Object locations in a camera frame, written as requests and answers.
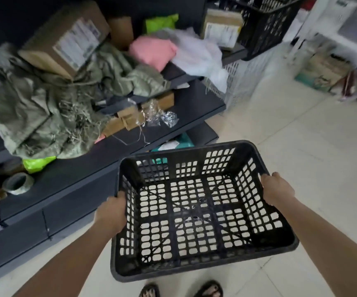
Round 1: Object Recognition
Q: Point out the person's right hand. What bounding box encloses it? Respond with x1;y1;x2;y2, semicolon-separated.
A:
260;172;297;208

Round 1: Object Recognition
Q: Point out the person's left hand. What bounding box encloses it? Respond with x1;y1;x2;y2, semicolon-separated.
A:
94;191;128;237

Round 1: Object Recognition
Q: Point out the black plastic lattice basket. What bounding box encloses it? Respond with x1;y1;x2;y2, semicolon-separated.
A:
110;140;300;282

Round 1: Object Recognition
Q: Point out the person's left forearm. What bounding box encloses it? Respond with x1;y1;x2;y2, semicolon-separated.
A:
13;222;117;297

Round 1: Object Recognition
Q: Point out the person's right forearm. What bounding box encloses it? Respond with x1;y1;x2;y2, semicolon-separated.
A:
282;197;357;297

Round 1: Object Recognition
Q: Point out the dark shelving unit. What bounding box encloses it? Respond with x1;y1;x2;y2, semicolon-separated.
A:
0;0;248;289

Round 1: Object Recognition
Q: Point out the teal parcel bag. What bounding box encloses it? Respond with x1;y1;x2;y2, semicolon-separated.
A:
151;132;195;164

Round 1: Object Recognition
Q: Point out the flat brown cardboard box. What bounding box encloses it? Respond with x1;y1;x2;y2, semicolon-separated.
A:
101;91;175;138

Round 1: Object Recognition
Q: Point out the crumpled clear plastic wrap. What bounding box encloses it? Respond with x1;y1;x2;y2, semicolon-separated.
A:
141;100;179;128

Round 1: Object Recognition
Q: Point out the lime green plastic bag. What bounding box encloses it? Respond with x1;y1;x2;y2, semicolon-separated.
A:
22;156;57;174

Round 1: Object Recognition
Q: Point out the person's left sandal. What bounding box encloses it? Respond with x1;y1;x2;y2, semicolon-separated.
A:
139;283;161;297

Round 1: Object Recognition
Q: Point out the person's sandal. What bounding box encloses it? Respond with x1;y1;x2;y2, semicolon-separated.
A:
194;280;223;297
139;283;161;297

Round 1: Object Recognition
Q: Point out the white plastic lattice crate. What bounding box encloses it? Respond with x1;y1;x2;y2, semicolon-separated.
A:
208;46;282;112

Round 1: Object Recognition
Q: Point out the grey tape roll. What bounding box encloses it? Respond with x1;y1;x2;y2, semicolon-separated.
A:
2;172;35;195

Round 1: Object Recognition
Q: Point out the printed carton box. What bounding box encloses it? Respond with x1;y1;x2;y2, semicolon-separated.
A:
294;52;352;94

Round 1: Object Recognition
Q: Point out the green woven sack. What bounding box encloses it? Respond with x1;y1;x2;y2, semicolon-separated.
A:
0;42;171;160

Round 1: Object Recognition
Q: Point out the person's right sandal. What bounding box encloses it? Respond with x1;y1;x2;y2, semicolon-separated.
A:
194;280;223;297

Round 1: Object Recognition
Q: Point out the white woven sack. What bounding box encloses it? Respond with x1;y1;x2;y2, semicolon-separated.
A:
154;28;230;94

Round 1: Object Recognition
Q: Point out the pink plastic parcel bag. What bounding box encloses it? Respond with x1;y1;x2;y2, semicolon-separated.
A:
129;36;178;73

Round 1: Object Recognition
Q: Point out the black plastic crate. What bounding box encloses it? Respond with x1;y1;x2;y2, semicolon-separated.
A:
220;0;307;61

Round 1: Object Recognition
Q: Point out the small labelled cardboard box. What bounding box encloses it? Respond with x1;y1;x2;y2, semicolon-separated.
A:
201;8;244;49

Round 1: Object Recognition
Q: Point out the white shelf rack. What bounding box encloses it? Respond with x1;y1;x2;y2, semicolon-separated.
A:
285;0;357;104

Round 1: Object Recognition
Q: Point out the plain brown cardboard box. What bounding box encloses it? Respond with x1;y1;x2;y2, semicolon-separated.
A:
108;16;134;51

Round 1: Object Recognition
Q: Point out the large labelled cardboard box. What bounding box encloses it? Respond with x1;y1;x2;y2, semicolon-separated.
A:
18;0;111;80

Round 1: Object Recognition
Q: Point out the bright green parcel bag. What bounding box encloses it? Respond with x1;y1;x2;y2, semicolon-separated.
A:
144;14;179;35

